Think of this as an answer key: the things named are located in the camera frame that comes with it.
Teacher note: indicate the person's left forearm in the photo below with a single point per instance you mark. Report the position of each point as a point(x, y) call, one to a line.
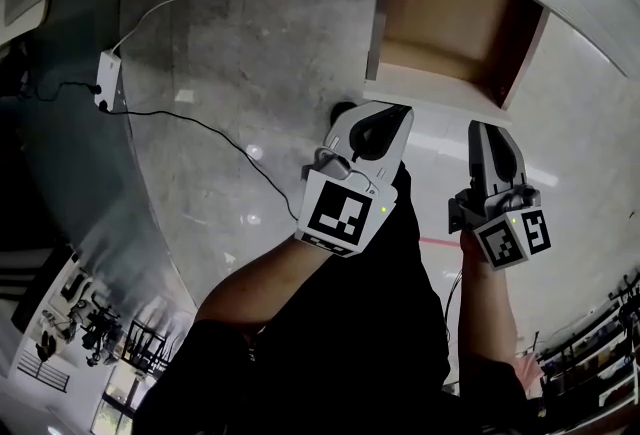
point(260, 288)

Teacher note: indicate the white power strip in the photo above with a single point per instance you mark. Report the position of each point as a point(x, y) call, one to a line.
point(107, 78)

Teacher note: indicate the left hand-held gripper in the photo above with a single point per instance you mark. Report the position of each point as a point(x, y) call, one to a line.
point(340, 213)

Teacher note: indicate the wooden drawer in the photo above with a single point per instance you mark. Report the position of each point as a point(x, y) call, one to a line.
point(440, 18)

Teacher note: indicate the black metal shelf rack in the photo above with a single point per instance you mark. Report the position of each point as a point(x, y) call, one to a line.
point(590, 353)

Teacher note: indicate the person's black shoe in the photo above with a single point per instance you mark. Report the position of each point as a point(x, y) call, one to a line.
point(344, 110)

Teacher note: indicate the person's black clothing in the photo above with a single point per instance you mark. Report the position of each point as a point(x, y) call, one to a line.
point(350, 348)

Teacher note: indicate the person's right forearm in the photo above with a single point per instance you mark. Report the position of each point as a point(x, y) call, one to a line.
point(487, 313)

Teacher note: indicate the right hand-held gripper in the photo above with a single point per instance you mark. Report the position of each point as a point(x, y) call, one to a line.
point(505, 238)

